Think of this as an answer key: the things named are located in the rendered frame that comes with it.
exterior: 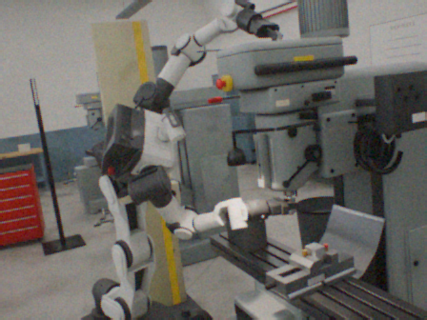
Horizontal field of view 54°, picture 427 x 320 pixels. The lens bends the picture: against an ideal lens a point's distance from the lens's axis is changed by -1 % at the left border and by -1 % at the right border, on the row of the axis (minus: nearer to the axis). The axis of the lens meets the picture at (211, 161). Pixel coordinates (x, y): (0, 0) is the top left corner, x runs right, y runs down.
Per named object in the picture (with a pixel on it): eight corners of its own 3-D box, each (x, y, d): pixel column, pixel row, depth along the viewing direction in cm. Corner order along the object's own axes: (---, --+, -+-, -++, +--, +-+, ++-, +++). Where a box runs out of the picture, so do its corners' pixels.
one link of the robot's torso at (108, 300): (102, 316, 228) (98, 293, 226) (132, 301, 242) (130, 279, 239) (123, 329, 213) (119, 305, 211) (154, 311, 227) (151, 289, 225)
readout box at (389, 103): (396, 135, 146) (393, 73, 142) (376, 133, 154) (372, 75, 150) (435, 127, 154) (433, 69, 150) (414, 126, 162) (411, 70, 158)
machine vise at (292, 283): (289, 303, 152) (286, 274, 151) (264, 288, 165) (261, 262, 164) (357, 272, 168) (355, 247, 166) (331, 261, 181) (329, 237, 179)
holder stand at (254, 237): (245, 252, 202) (241, 212, 199) (227, 239, 223) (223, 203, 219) (268, 247, 207) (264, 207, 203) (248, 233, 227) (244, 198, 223)
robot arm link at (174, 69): (196, 50, 201) (172, 90, 198) (177, 32, 193) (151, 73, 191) (210, 50, 191) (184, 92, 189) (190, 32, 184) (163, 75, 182)
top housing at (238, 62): (248, 89, 147) (243, 42, 144) (214, 92, 170) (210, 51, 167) (350, 76, 166) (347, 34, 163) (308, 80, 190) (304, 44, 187)
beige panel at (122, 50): (139, 332, 320) (88, 18, 280) (126, 310, 356) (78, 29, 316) (201, 310, 342) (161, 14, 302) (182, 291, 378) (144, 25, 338)
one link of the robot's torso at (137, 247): (113, 268, 210) (93, 176, 205) (142, 255, 222) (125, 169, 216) (130, 272, 199) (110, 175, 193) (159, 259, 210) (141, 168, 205)
